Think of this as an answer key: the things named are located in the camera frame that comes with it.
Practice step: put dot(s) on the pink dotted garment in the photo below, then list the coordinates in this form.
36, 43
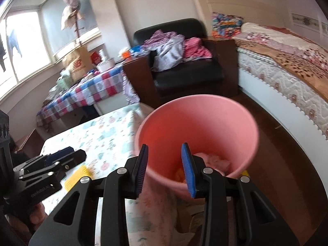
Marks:
196, 48

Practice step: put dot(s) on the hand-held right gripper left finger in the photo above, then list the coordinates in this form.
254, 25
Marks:
141, 173

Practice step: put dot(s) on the light blue hanging garment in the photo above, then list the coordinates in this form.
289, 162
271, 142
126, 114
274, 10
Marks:
14, 42

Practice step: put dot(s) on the white round pot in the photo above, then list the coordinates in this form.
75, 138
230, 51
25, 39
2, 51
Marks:
105, 65

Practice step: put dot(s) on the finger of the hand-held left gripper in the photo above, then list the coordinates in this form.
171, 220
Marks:
57, 155
69, 162

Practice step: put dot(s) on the blue packet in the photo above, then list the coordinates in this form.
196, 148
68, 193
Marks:
139, 50

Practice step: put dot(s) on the person's left hand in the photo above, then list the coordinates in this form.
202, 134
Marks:
38, 215

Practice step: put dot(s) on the wooden coat stand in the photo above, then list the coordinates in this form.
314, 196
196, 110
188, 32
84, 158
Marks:
79, 37

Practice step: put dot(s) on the pink plastic bucket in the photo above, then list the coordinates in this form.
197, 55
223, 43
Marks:
199, 123

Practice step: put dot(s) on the grey garment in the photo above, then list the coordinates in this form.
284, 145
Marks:
167, 56

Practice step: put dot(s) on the brown paper bag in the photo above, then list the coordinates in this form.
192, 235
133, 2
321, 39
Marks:
78, 65

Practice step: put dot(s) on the white bed with mattress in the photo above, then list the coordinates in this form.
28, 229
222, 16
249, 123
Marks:
276, 94

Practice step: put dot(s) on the colourful cartoon pillow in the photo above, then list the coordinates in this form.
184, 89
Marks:
226, 25

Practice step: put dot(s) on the white cabinet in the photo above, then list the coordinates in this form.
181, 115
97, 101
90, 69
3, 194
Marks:
82, 112

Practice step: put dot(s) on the beige hat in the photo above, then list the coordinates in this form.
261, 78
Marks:
69, 16

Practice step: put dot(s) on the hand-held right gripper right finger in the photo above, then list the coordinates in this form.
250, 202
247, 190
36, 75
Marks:
188, 173

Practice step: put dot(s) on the window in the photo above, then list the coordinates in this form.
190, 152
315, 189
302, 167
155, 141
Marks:
28, 46

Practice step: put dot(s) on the floral tablecloth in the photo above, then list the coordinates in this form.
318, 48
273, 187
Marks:
107, 138

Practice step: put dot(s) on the brown wooden box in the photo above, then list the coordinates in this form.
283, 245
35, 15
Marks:
29, 139

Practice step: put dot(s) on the grey roller blind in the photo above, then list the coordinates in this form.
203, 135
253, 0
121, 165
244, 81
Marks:
53, 30

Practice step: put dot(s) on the pale green box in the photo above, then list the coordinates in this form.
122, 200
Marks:
64, 82

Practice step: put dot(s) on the white wardrobe door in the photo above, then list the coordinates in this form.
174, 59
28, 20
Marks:
307, 21

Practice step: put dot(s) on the orange tissue pack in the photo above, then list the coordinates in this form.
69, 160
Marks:
126, 53

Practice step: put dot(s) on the black leather armchair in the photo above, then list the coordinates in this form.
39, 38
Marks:
187, 79

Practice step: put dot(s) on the purple checked shirt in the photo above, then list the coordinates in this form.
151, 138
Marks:
160, 37

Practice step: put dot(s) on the red blue checked tablecloth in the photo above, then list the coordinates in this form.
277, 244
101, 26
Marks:
84, 92

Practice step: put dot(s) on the dark blue hanging garment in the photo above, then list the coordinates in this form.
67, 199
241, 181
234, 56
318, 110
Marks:
2, 56

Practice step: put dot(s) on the yellow ribbed plastic tray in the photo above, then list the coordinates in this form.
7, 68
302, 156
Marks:
76, 178

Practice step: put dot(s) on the pink patchwork quilt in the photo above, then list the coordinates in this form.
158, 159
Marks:
276, 37

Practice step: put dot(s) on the red box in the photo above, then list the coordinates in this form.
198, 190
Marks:
95, 57

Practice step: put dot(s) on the purple patterned hanging cloth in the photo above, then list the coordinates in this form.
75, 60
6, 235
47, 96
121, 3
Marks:
130, 91

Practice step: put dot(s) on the brown floral blanket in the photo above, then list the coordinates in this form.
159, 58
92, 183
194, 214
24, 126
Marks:
302, 66

